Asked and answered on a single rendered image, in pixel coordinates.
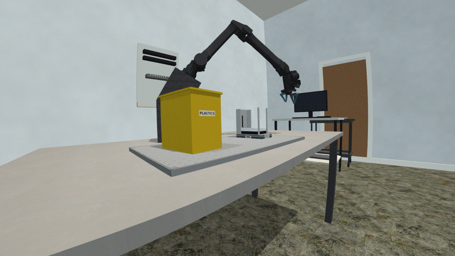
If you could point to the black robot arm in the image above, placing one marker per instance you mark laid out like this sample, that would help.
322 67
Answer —
240 30

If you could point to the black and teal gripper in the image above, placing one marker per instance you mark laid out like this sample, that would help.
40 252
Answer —
287 91

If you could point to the yellow plastics bin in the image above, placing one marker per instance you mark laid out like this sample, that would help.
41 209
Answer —
191 120

